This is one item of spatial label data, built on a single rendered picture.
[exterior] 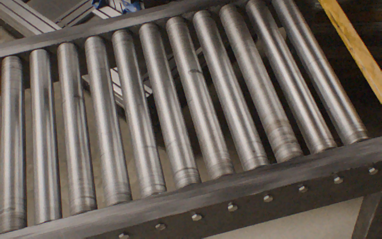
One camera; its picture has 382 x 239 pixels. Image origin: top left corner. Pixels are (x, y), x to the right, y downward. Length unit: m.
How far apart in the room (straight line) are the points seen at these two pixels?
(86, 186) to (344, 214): 1.05
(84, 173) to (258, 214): 0.33
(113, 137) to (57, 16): 1.33
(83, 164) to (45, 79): 0.25
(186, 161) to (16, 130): 0.36
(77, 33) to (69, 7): 1.07
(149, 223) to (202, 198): 0.10
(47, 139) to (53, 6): 1.34
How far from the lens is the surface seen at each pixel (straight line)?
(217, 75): 1.07
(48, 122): 1.08
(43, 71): 1.18
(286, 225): 1.76
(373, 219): 1.17
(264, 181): 0.91
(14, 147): 1.06
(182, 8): 1.22
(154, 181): 0.93
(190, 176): 0.92
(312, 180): 0.92
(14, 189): 1.01
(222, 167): 0.93
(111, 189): 0.94
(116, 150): 0.99
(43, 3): 2.37
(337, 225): 1.77
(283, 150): 0.95
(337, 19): 1.15
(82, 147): 1.01
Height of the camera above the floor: 1.58
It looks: 51 degrees down
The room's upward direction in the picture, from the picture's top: 10 degrees counter-clockwise
